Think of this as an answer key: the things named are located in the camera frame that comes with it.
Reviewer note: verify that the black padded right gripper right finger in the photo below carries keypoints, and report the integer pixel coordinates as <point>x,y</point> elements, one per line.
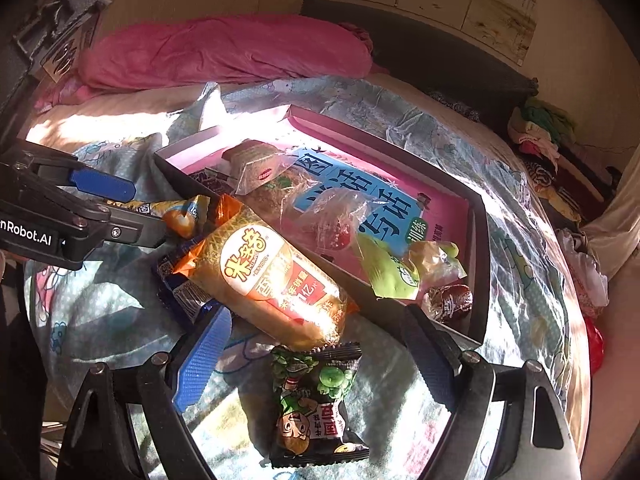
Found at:
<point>436,356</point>

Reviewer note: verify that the black green pea snack packet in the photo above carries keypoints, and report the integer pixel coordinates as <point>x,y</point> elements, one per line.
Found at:
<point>312,426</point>

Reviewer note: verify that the yellow cartoon snack packet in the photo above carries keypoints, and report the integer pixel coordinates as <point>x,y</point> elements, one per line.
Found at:
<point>187,218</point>

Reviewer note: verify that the dark cardboard box tray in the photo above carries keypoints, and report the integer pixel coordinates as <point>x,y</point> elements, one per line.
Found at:
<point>468,331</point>

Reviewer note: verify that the orange rice cracker snack bag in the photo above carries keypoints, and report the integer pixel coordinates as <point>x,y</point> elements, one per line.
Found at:
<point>254,271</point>

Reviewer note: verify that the clear red candy packet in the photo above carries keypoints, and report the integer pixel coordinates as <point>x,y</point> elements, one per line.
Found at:
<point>331,222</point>

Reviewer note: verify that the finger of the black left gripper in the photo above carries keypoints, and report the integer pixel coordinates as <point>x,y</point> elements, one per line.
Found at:
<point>129,227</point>

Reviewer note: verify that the blue Oreo cookie packet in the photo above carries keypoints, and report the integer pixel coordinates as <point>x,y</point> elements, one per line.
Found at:
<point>187,302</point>

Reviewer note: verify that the pink quilt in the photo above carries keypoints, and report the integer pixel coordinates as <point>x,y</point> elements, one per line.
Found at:
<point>237,49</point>

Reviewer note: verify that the dark red date snack packet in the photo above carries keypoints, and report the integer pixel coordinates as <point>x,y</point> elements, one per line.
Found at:
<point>447,303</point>

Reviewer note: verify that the green yellow snack packet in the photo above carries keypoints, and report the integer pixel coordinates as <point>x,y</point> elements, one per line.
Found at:
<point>424,265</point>

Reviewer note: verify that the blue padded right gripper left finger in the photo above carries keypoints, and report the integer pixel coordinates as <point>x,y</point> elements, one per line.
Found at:
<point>195,356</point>

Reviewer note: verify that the clear brown pastry packet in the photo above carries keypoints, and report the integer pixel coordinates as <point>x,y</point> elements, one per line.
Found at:
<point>274,200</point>

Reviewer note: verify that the pink floral cloth bag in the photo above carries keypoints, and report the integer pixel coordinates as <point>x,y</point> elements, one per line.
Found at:
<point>590,284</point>

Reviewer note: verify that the red plastic bag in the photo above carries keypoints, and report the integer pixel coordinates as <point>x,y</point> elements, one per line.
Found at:
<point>596,345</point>

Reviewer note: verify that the cream curtain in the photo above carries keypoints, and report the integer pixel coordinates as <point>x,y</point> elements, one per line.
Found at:
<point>614,236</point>

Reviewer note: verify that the dark headboard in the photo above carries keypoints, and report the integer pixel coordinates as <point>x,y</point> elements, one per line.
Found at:
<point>445,67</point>

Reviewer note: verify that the yellow-green cake packet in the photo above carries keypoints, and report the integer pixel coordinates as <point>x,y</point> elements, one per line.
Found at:
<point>254,163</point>

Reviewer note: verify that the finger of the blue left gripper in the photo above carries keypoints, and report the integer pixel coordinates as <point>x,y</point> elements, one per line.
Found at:
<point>98,183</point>

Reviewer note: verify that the pile of folded clothes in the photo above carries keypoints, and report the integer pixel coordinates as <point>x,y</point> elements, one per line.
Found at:
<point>568,175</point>

